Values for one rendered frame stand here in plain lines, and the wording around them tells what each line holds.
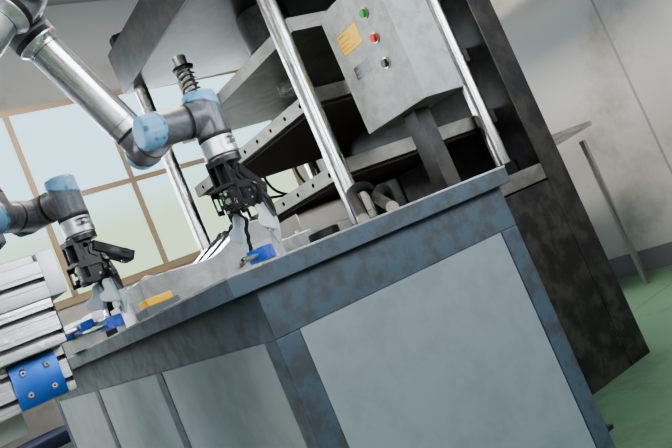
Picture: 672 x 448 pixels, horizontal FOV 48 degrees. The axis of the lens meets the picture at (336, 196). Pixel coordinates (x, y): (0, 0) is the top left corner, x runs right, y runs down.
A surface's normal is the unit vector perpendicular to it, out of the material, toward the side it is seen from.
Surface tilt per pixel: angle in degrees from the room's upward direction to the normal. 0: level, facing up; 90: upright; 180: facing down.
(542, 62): 90
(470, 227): 90
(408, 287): 90
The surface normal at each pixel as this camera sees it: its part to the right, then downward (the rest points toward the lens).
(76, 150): 0.56, -0.30
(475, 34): -0.78, 0.29
